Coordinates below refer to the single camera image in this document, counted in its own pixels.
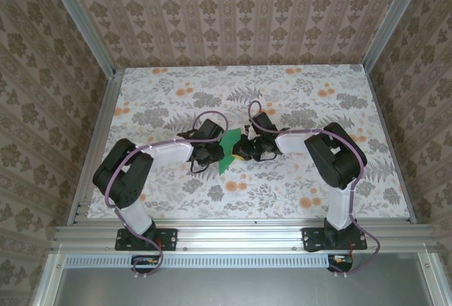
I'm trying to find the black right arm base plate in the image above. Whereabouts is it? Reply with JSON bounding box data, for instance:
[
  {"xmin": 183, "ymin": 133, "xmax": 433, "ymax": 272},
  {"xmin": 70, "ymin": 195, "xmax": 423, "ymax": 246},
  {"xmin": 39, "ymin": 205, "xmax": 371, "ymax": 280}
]
[{"xmin": 302, "ymin": 227, "xmax": 368, "ymax": 253}]

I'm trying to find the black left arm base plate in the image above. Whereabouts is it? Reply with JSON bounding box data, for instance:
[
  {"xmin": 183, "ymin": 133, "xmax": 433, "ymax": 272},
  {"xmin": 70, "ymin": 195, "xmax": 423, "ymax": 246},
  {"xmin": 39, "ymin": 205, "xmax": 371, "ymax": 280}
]
[{"xmin": 115, "ymin": 227, "xmax": 177, "ymax": 252}]

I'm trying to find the aluminium frame post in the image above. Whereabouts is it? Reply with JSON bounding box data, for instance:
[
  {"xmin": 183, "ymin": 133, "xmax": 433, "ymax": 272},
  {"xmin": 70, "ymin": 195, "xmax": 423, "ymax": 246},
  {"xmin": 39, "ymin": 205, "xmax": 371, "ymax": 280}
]
[
  {"xmin": 362, "ymin": 0, "xmax": 431, "ymax": 73},
  {"xmin": 44, "ymin": 0, "xmax": 119, "ymax": 80}
]

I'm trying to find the aluminium side rail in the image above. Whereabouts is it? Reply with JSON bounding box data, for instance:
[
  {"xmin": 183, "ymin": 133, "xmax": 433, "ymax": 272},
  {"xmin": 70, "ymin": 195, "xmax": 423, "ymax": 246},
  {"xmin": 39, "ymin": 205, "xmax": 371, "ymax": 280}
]
[
  {"xmin": 66, "ymin": 68, "xmax": 124, "ymax": 228},
  {"xmin": 363, "ymin": 67, "xmax": 418, "ymax": 224}
]

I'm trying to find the aluminium mounting beam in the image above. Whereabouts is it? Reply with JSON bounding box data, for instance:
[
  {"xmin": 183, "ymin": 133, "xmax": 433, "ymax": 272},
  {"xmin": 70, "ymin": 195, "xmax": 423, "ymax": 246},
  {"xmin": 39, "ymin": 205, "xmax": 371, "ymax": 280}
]
[{"xmin": 50, "ymin": 223, "xmax": 438, "ymax": 254}]

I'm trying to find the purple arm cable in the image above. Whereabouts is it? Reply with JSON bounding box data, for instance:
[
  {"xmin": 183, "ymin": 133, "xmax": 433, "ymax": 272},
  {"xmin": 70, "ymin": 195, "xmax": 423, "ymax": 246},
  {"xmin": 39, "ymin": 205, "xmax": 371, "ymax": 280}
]
[
  {"xmin": 105, "ymin": 110, "xmax": 230, "ymax": 279},
  {"xmin": 248, "ymin": 99, "xmax": 382, "ymax": 276}
]

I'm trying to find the slotted grey cable duct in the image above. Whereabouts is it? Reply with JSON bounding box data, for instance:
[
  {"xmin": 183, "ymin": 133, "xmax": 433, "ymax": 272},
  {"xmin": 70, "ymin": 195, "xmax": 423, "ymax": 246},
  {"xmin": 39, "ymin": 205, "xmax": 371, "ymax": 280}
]
[{"xmin": 65, "ymin": 255, "xmax": 434, "ymax": 269}]

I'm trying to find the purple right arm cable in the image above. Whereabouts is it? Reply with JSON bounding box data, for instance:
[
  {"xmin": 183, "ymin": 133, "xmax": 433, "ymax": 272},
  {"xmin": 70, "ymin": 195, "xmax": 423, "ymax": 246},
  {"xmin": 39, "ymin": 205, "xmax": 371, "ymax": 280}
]
[{"xmin": 248, "ymin": 99, "xmax": 382, "ymax": 276}]

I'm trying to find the grey metal panel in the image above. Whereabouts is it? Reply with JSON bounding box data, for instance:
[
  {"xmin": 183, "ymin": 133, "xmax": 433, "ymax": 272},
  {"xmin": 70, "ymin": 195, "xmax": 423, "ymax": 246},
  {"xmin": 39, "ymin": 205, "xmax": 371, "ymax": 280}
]
[{"xmin": 52, "ymin": 266, "xmax": 432, "ymax": 306}]

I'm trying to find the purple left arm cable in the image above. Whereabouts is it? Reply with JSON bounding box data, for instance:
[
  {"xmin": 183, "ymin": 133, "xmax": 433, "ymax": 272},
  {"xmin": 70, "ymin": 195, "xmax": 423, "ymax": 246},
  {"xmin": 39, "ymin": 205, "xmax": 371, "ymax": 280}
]
[{"xmin": 105, "ymin": 110, "xmax": 230, "ymax": 279}]

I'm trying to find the green cloth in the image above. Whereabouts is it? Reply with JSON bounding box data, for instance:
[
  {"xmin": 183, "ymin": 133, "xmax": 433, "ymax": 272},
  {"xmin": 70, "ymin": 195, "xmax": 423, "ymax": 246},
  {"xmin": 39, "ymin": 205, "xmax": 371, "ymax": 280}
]
[{"xmin": 218, "ymin": 127, "xmax": 244, "ymax": 175}]

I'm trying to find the floral table mat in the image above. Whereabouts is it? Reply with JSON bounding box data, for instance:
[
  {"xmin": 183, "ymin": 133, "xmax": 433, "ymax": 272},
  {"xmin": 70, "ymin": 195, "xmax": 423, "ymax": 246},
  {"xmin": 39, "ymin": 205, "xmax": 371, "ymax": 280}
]
[{"xmin": 86, "ymin": 66, "xmax": 412, "ymax": 221}]

